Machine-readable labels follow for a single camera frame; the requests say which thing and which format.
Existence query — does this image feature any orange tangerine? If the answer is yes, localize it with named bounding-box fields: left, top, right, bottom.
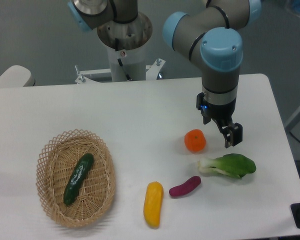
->
left=184, top=129, right=207, bottom=153

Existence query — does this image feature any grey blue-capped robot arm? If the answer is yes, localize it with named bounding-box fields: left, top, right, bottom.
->
left=67, top=0, right=262, bottom=147

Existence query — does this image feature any purple sweet potato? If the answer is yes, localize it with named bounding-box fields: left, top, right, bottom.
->
left=169, top=176, right=202, bottom=198

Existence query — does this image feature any blue item in clear bag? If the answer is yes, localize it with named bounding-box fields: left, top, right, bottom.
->
left=285, top=0, right=300, bottom=18

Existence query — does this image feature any yellow squash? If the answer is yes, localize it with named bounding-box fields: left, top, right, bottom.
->
left=143, top=181, right=164, bottom=229

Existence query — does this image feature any woven wicker basket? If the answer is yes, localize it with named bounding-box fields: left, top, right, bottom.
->
left=36, top=129, right=116, bottom=228

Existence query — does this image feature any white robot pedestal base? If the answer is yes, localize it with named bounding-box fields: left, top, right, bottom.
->
left=75, top=12, right=166, bottom=84

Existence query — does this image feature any dark green cucumber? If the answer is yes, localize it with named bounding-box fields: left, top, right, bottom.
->
left=63, top=153, right=94, bottom=206

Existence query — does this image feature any green bok choy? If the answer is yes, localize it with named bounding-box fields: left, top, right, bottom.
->
left=197, top=153, right=257, bottom=180

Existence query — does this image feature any white chair armrest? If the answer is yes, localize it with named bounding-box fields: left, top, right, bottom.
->
left=0, top=65, right=36, bottom=89

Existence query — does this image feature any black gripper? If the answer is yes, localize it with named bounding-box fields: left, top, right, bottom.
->
left=196, top=92, right=243, bottom=148

